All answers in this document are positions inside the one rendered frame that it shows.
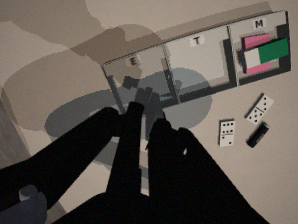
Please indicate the white domino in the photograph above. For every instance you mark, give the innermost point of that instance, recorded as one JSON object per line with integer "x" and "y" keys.
{"x": 226, "y": 132}
{"x": 259, "y": 108}

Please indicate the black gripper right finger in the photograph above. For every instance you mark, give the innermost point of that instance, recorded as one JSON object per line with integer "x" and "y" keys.
{"x": 219, "y": 200}

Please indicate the grey three-compartment bin rack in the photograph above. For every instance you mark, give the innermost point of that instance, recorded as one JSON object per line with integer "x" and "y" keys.
{"x": 201, "y": 71}

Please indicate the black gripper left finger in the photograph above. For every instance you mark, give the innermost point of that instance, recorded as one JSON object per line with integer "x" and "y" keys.
{"x": 28, "y": 189}

